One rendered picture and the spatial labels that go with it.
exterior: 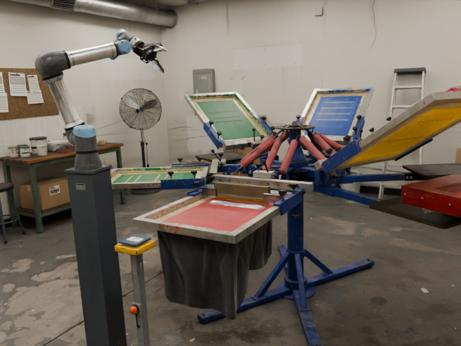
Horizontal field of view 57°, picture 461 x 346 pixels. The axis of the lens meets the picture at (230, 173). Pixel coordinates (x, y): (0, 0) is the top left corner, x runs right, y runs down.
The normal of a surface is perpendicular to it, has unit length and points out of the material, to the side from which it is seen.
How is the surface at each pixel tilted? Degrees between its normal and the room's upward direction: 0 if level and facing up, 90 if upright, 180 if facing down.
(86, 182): 90
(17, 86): 87
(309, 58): 90
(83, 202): 90
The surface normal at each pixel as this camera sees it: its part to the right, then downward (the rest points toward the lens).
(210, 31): -0.50, 0.19
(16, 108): 0.87, 0.07
